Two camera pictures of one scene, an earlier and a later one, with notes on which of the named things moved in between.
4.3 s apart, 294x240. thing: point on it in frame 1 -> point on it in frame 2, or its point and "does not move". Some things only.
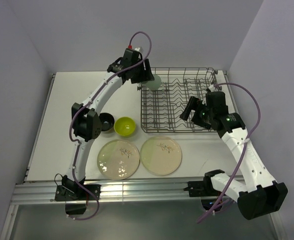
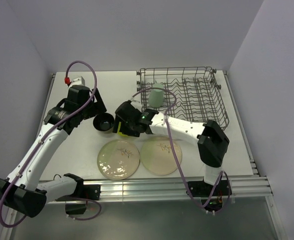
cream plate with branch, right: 160,156 does not move
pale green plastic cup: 154,84 -> 156,96
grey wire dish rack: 161,109 does not move
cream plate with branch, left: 118,159 does not move
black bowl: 108,121 does not move
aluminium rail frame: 112,191 does not move
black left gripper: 147,75 -> 97,107
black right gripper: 192,104 -> 123,129
